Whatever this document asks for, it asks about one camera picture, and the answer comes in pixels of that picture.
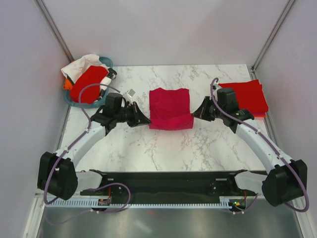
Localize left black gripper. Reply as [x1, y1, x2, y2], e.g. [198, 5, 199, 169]
[114, 102, 151, 128]

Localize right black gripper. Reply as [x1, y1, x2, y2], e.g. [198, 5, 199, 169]
[192, 96, 225, 122]

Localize magenta t shirt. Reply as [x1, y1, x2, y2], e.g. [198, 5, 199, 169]
[149, 88, 194, 131]

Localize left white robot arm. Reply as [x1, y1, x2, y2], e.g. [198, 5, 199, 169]
[37, 93, 151, 200]

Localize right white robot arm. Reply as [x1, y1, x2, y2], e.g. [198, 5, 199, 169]
[192, 88, 309, 212]

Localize folded red t shirt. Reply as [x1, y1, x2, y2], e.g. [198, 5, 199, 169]
[219, 79, 268, 113]

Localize black white garment in basket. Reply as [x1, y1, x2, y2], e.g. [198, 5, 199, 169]
[98, 67, 117, 100]

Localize folded orange t shirt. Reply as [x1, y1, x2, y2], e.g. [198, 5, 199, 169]
[251, 112, 266, 119]

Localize red t shirt in basket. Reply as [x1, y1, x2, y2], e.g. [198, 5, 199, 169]
[70, 66, 108, 104]

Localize teal laundry basket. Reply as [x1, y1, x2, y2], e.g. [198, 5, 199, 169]
[64, 57, 113, 109]

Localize orange garment in basket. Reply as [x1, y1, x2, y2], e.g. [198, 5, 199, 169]
[63, 78, 73, 91]

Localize white t shirt in basket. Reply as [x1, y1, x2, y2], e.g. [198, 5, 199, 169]
[61, 54, 102, 83]

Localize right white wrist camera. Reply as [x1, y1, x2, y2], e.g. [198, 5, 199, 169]
[212, 83, 222, 90]

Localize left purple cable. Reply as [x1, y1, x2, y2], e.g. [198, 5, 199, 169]
[44, 83, 132, 215]

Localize purple cable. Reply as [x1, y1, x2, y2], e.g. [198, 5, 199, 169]
[210, 77, 310, 215]
[44, 83, 132, 215]

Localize right aluminium frame post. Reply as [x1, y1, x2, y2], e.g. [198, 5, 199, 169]
[250, 0, 297, 74]

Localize aluminium frame post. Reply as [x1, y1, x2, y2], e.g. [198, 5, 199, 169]
[250, 0, 297, 74]
[34, 0, 74, 62]

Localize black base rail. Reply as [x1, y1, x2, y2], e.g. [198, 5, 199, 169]
[80, 172, 255, 204]

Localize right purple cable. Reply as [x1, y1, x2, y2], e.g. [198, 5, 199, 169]
[210, 77, 310, 215]

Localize white slotted cable duct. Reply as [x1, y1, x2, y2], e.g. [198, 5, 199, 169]
[48, 197, 246, 209]

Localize left aluminium frame post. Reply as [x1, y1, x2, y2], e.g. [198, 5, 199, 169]
[34, 0, 74, 62]

